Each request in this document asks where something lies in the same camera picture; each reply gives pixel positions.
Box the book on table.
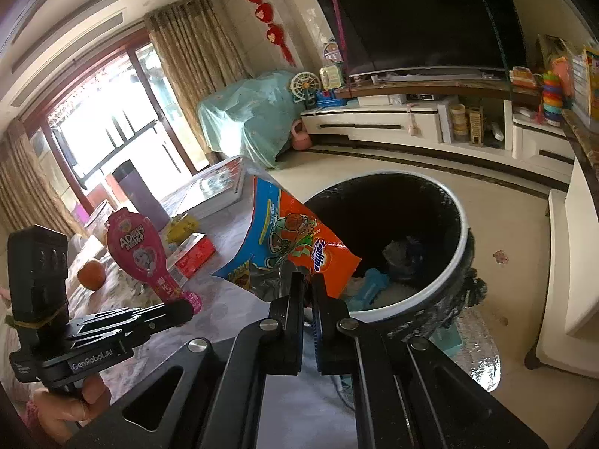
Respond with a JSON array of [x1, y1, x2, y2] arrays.
[[178, 155, 247, 211]]

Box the silver foil mat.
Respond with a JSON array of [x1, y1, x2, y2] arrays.
[[421, 309, 502, 394]]

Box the green and red carton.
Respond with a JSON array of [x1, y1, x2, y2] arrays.
[[165, 233, 217, 287]]

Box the orange snack bag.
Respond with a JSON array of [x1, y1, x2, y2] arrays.
[[210, 175, 363, 302]]

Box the purple thermos bottle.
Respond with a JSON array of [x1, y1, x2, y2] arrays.
[[111, 159, 170, 232]]

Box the stacked yellow tins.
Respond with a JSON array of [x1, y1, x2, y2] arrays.
[[449, 103, 471, 143]]

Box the person's left hand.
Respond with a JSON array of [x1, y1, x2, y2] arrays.
[[25, 374, 113, 447]]

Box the colourful printed box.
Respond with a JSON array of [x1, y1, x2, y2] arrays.
[[572, 46, 599, 122]]

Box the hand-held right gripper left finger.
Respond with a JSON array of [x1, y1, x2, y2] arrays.
[[66, 272, 305, 449]]

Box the rainbow stacking rings toy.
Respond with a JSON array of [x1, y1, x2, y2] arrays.
[[540, 71, 565, 127]]

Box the yellow crumpled wrapper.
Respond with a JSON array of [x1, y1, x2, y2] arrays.
[[166, 215, 198, 244]]

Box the blue toy tray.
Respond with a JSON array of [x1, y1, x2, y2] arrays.
[[314, 89, 349, 108]]

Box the beige patterned curtain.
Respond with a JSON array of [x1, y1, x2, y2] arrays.
[[0, 119, 71, 253], [144, 0, 256, 164]]

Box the toy ferris wheel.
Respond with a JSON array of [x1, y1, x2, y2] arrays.
[[289, 71, 323, 106]]

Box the pink paddle-shaped snack packet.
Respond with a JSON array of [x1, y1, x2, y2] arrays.
[[105, 210, 203, 315]]

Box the brown gift bag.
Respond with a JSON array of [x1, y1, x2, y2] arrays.
[[536, 34, 574, 85]]

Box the teal furniture cover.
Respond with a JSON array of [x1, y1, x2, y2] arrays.
[[197, 69, 310, 171]]

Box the white television cabinet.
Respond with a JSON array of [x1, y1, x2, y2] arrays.
[[299, 75, 576, 183]]

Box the pink kettlebell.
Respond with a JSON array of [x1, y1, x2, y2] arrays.
[[290, 119, 313, 151]]

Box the red apple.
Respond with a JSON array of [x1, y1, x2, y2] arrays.
[[77, 259, 107, 291]]

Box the pink ribbon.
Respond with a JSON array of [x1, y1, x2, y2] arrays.
[[329, 0, 349, 78]]

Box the toy cash register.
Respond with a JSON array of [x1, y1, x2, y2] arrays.
[[509, 66, 535, 89]]

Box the red heart ornament string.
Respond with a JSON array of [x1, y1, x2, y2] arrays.
[[236, 0, 298, 67]]

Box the teal tissue pack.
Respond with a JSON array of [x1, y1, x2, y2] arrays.
[[429, 327, 464, 358]]

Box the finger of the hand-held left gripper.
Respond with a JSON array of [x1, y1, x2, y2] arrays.
[[66, 300, 195, 344]]

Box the blue bone-shaped packet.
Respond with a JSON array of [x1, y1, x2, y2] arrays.
[[349, 269, 390, 309]]

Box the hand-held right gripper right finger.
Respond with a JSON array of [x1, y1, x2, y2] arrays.
[[311, 273, 548, 449]]

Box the sliding glass door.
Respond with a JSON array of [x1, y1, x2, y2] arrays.
[[21, 40, 207, 207]]

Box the black flat television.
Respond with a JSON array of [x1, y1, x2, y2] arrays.
[[314, 0, 516, 78]]

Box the yellow green toy phone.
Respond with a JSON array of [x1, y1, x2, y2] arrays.
[[319, 64, 342, 89]]

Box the black bin liner bag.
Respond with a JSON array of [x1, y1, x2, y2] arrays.
[[303, 173, 487, 342]]

